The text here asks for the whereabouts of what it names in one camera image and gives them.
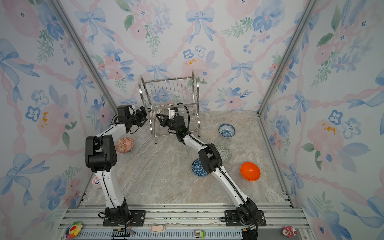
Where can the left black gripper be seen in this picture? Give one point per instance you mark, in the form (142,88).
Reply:
(142,108)

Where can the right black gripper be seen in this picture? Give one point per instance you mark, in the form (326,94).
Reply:
(165,121)

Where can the white maroon patterned bowl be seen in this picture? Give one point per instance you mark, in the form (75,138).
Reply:
(158,113)

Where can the dark blue patterned bowl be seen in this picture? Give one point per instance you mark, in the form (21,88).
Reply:
(197,168)

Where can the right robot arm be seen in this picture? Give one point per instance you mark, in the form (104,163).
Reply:
(212,163)

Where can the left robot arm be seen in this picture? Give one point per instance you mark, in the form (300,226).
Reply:
(101,158)

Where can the orange patterned bowl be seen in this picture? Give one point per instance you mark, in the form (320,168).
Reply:
(124,145)

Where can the blue white floral bowl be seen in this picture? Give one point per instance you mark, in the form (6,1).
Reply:
(226,130)

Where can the pale green patterned bowl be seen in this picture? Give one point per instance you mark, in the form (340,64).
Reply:
(225,153)

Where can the pink white cup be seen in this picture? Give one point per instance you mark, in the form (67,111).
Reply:
(96,182)

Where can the plain orange bowl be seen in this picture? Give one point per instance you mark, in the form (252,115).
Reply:
(250,171)

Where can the pink eraser block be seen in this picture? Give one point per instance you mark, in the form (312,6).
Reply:
(158,229)

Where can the colourful flower toy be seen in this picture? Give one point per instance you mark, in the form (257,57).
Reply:
(74,230)

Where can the pink plush toy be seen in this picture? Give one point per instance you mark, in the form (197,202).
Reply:
(289,231)

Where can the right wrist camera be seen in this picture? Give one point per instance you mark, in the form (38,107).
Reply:
(173,112)

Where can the chrome wire dish rack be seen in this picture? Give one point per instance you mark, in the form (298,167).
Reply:
(181,92)

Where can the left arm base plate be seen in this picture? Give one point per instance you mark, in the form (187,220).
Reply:
(135,219)

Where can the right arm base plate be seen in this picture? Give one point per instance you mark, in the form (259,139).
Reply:
(232,219)

